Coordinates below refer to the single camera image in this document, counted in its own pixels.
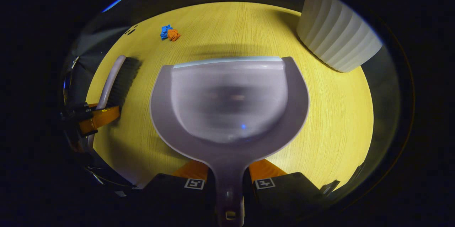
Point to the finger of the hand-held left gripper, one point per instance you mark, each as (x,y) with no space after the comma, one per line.
(99,118)

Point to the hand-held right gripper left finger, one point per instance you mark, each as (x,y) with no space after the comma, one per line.
(170,191)

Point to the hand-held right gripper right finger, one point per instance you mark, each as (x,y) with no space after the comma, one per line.
(284,193)

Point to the blue paper trash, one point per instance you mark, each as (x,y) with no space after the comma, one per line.
(165,32)

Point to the orange paper trash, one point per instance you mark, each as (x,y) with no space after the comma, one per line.
(174,35)

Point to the white ribbed garbage bin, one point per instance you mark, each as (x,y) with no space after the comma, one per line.
(337,35)

